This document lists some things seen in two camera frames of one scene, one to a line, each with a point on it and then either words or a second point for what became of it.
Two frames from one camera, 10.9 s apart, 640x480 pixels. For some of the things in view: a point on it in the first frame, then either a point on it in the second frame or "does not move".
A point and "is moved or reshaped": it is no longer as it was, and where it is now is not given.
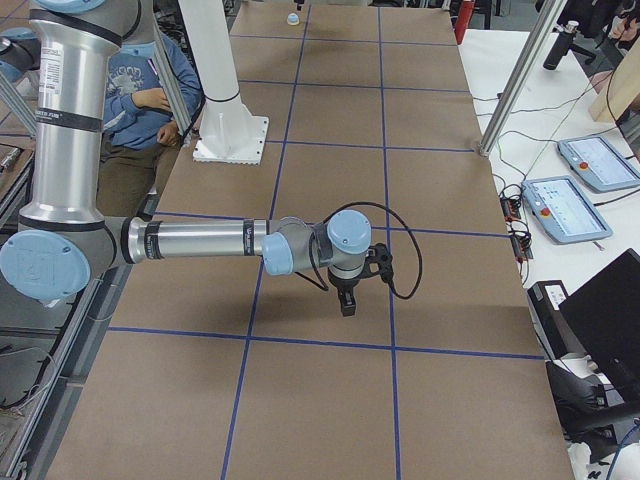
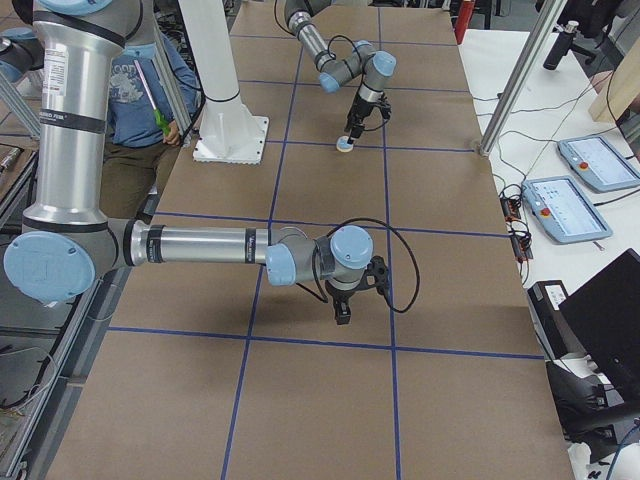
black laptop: x=604 y=315 does not move
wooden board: x=621 y=89 does not move
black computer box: x=555 y=335 does not move
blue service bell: x=293 y=19 is moved or reshaped
